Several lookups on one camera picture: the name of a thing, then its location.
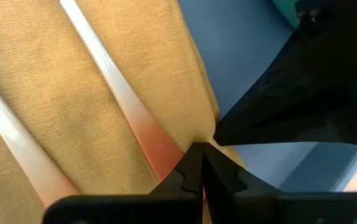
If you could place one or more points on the yellow cloth napkin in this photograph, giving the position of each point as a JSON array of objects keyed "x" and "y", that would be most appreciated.
[{"x": 41, "y": 46}]

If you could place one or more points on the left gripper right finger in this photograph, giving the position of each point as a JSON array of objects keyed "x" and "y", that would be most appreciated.
[{"x": 259, "y": 208}]

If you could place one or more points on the teal plastic plate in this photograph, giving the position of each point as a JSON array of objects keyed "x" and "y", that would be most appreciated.
[{"x": 285, "y": 9}]

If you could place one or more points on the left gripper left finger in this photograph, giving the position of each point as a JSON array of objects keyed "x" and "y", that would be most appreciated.
[{"x": 166, "y": 208}]

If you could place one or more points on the blue plastic serving tray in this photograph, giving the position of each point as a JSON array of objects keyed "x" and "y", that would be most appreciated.
[{"x": 243, "y": 46}]

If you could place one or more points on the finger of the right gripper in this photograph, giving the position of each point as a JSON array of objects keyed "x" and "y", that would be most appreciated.
[
  {"x": 321, "y": 118},
  {"x": 275, "y": 81}
]

